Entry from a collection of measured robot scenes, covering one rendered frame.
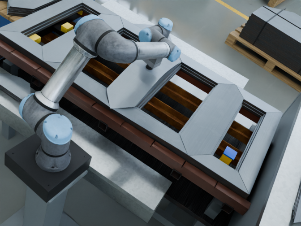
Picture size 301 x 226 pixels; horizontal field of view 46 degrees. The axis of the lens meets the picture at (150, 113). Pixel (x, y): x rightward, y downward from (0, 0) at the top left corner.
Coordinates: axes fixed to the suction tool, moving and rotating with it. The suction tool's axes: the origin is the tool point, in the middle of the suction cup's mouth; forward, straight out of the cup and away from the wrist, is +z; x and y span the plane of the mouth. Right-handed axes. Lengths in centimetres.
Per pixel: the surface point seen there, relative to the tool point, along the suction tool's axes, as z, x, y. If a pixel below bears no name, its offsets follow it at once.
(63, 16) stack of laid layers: 8, 4, 69
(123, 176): 23, 47, -34
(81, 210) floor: 91, 42, -14
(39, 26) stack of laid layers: 7, 25, 65
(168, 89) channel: 18.8, -19.6, -7.2
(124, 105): 4.2, 28.9, -10.7
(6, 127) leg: 79, 47, 61
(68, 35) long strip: 5, 16, 49
